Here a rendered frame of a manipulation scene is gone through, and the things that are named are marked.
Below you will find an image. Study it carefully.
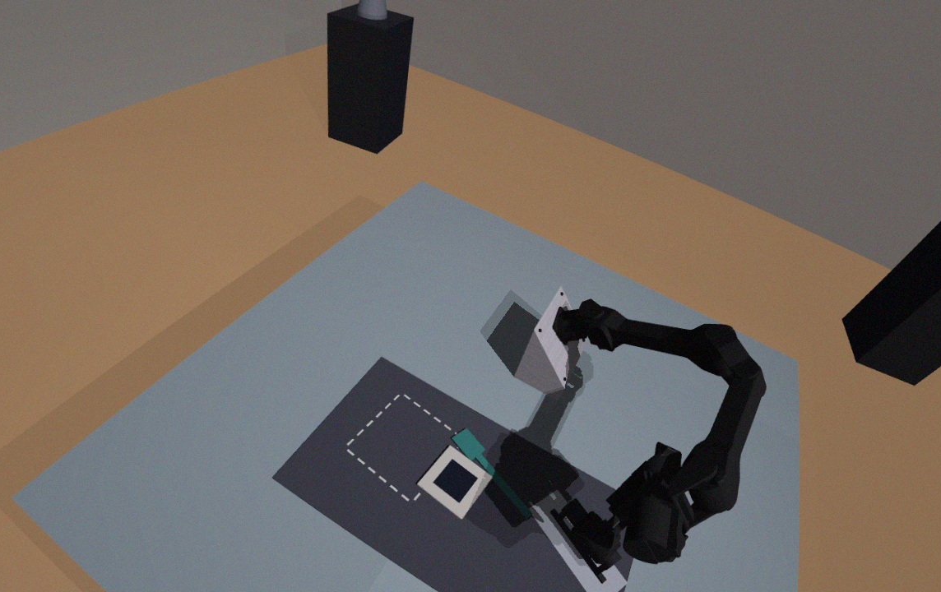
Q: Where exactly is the teal trowel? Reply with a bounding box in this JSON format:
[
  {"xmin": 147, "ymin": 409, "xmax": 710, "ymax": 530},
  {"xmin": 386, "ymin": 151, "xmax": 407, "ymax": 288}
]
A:
[{"xmin": 451, "ymin": 428, "xmax": 533, "ymax": 519}]

